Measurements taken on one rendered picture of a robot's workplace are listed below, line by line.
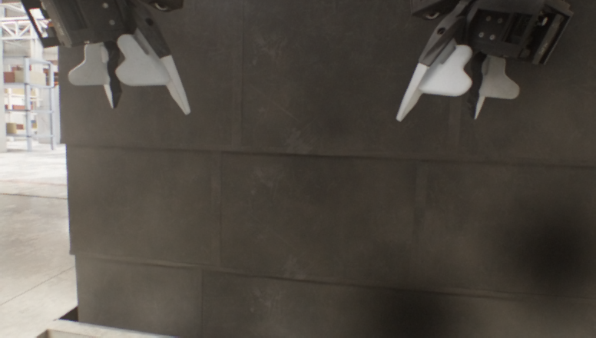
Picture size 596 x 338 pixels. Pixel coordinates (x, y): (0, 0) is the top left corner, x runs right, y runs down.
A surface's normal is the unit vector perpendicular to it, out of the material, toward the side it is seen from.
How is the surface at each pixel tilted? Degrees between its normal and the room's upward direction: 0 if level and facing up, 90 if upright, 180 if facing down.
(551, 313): 90
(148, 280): 90
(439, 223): 90
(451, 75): 63
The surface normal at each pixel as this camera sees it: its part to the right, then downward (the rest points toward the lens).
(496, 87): -0.79, 0.56
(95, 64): 0.76, 0.61
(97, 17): 0.85, 0.13
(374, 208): -0.13, 0.08
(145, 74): 0.64, -0.37
